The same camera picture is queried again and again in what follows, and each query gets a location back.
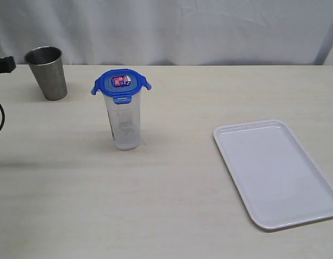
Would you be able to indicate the white rectangular tray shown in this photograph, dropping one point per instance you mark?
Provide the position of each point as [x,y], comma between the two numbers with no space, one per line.
[278,182]

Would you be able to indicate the white backdrop curtain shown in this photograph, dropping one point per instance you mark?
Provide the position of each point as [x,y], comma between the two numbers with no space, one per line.
[171,32]

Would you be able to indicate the stainless steel cup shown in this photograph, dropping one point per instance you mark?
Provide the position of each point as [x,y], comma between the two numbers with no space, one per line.
[46,65]

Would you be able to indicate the clear plastic tall container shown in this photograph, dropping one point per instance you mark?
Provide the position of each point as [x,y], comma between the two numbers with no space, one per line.
[124,120]

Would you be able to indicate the blue container lid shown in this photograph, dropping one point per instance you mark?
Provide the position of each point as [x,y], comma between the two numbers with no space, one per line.
[120,85]

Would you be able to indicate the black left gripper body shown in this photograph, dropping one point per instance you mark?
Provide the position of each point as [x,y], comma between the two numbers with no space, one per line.
[7,64]

